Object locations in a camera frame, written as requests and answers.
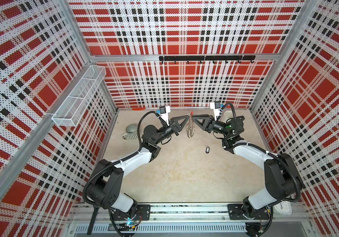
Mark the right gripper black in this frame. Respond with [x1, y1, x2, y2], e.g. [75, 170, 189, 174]
[192, 116, 230, 138]

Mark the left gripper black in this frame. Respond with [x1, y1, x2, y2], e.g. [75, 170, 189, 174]
[154, 115, 189, 145]

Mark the key organizer with red handle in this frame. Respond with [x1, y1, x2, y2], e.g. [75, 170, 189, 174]
[186, 111, 194, 138]

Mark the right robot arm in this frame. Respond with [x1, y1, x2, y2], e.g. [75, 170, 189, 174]
[192, 102, 305, 219]

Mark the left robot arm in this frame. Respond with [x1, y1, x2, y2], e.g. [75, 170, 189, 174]
[82, 111, 190, 235]

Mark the white ceramic mug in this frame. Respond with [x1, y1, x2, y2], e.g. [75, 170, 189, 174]
[220, 110, 234, 122]

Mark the grey striped ceramic mug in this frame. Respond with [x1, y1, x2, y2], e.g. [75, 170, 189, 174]
[122, 124, 140, 140]

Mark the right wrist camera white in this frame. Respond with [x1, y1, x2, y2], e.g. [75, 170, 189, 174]
[210, 101, 222, 121]

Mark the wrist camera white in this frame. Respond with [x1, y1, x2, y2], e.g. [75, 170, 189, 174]
[210, 101, 222, 121]
[156, 105, 170, 127]

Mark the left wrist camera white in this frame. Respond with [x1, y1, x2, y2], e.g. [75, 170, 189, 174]
[156, 105, 170, 127]

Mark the red marker at wall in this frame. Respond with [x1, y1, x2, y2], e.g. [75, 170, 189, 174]
[132, 107, 146, 111]

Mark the black wall hook rail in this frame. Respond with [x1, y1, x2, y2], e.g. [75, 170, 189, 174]
[159, 55, 256, 62]

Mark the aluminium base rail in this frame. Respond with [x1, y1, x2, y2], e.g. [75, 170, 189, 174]
[63, 202, 319, 237]

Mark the white wire mesh basket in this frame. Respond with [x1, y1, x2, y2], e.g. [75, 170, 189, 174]
[52, 65, 106, 127]

